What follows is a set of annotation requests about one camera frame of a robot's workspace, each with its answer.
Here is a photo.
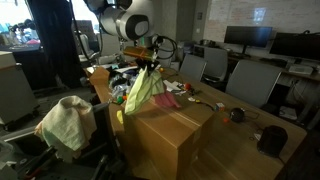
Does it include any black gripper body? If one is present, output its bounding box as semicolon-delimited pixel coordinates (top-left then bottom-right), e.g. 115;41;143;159
135;59;160;69

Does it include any light green cloth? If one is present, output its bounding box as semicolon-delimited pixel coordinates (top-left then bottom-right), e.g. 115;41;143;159
124;66;166;116

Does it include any peach cloth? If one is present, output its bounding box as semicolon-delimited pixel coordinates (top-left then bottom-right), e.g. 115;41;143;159
34;95;98;158

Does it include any white terry towel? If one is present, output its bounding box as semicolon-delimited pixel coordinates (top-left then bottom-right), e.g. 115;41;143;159
41;95;94;163

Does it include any grey office chair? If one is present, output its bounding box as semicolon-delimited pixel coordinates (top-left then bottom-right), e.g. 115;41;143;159
202;47;229;84
0;101;124;180
179;54;207;83
225;59;283;109
158;46;175;68

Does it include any large brown cardboard box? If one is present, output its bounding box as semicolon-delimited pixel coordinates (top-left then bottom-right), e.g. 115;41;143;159
120;96;216;180

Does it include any white box under desk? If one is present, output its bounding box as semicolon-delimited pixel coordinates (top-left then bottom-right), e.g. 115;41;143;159
278;105;298;121

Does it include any white papers stack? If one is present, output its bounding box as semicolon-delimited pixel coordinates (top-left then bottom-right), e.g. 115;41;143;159
163;79;183;93

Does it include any clear plastic bags pile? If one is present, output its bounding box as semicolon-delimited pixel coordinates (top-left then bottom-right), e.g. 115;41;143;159
109;70;139;100

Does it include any pink cloth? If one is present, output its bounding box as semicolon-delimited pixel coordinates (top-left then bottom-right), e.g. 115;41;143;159
153;91;182;109

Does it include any small brown cardboard piece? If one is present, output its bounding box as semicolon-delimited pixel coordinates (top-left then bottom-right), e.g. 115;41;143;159
89;65;111;87

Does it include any yellow cloth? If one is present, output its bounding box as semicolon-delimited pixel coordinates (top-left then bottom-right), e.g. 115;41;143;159
116;109;125;125

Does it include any Rubik's cube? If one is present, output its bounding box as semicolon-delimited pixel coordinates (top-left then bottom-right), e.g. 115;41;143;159
214;102;226;113

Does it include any small black round speaker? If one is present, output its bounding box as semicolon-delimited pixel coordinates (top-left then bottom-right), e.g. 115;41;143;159
229;107;247;124

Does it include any black computer monitor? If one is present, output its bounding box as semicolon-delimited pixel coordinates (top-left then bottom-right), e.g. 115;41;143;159
223;26;273;56
269;31;320;62

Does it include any grey cabinet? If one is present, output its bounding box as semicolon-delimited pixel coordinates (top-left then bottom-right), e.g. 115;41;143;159
0;50;38;126

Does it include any black cylinder speaker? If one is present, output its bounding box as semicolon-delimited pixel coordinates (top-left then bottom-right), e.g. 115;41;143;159
256;125;289;158

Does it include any white desk device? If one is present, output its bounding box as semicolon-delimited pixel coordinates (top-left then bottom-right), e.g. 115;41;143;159
287;63;314;76

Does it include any wrist mounted camera bar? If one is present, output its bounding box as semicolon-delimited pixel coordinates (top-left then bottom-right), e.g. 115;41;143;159
123;45;158;61

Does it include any yellow handled tool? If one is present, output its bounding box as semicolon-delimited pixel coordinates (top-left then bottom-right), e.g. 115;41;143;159
194;98;216;112

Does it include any thin black speaker cable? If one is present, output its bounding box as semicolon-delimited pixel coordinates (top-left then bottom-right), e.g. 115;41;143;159
244;109;264;141

